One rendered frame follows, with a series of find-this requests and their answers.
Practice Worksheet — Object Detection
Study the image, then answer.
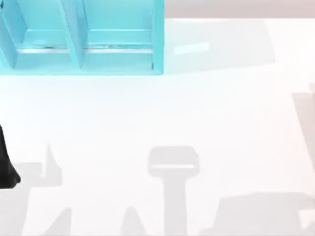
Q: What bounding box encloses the light blue rack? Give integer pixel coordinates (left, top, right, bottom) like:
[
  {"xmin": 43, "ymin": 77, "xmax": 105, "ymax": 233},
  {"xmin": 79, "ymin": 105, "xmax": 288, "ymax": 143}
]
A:
[{"xmin": 0, "ymin": 0, "xmax": 165, "ymax": 76}]

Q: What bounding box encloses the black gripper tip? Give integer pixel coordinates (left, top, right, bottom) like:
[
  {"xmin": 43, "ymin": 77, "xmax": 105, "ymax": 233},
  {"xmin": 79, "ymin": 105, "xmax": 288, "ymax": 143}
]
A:
[{"xmin": 0, "ymin": 125, "xmax": 21, "ymax": 189}]

